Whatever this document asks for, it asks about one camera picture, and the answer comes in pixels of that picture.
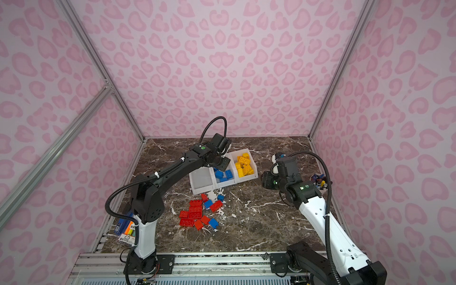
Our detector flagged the blue lego brick by pile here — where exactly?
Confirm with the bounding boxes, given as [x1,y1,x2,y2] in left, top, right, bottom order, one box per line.
[203,199,213,209]

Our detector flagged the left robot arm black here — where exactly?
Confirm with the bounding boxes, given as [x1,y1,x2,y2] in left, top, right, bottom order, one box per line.
[104,116,232,284]

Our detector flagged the blue lego brick left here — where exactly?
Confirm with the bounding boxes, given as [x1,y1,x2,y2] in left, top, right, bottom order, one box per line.
[209,218,219,229]

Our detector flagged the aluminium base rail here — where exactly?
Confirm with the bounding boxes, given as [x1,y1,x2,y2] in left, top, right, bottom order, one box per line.
[71,251,375,285]

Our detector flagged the pink cup of markers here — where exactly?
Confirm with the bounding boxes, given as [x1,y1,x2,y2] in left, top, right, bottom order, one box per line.
[311,173,328,190]

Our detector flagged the white three-compartment plastic bin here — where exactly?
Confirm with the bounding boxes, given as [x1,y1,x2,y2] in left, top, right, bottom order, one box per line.
[189,148,258,195]

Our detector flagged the red lego brick pile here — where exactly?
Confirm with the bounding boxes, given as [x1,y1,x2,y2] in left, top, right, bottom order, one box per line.
[179,194,224,230]

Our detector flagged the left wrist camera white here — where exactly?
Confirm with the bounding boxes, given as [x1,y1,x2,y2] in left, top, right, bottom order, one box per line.
[208,133,232,156]

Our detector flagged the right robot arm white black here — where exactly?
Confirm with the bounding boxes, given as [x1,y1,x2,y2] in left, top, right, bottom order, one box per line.
[261,152,387,285]

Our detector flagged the yellow lego bricks in bin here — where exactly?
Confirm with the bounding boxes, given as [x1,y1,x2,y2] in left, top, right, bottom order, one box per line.
[235,153,255,178]

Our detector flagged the clear pack of markers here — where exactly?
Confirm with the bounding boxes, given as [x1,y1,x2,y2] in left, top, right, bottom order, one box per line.
[114,218,135,245]

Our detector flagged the blue lego bricks in bin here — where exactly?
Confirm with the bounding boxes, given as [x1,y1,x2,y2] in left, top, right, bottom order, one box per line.
[213,167,234,183]

